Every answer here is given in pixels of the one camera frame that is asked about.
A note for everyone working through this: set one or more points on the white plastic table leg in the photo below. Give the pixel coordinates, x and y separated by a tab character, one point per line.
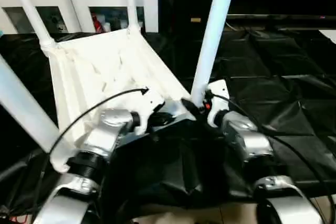
23	103
130	1
214	30
31	11

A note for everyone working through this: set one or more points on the white plastic table top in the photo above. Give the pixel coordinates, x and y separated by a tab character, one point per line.
105	64

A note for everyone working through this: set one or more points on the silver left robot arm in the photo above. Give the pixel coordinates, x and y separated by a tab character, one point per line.
105	129

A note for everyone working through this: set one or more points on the black plastic mat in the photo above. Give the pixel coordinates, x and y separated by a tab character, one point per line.
275	64

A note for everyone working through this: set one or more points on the red white bottle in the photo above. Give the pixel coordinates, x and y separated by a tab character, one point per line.
97	23

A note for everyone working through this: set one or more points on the white flat board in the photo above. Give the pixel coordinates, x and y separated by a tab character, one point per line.
329	35

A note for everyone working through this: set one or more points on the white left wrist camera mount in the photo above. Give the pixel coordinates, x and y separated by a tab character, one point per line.
149	108

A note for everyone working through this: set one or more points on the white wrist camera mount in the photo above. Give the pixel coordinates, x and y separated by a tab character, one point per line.
149	108
219	90

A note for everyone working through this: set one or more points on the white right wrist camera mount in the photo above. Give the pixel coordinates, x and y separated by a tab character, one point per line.
219	90

